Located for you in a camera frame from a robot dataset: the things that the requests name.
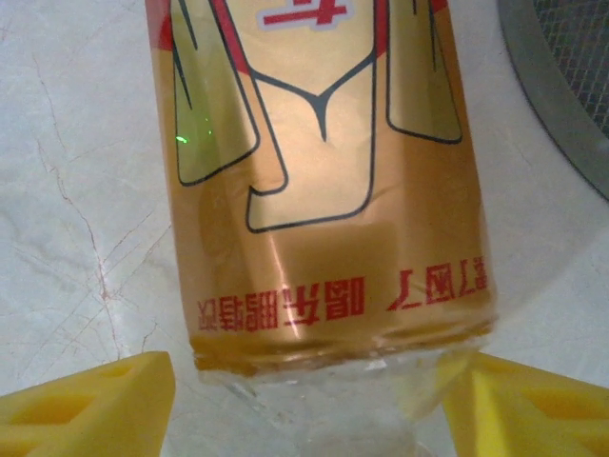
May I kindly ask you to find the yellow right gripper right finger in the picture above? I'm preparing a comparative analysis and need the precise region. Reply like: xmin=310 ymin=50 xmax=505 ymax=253
xmin=441 ymin=350 xmax=609 ymax=457

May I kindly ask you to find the translucent plastic bin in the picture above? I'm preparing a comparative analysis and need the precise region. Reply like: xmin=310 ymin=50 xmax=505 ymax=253
xmin=495 ymin=0 xmax=609 ymax=202

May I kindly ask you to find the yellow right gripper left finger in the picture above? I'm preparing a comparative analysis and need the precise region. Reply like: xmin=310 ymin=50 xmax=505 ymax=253
xmin=0 ymin=350 xmax=178 ymax=457

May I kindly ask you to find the gold and red label bottle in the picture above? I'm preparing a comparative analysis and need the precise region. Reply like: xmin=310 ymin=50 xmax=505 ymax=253
xmin=144 ymin=0 xmax=501 ymax=457

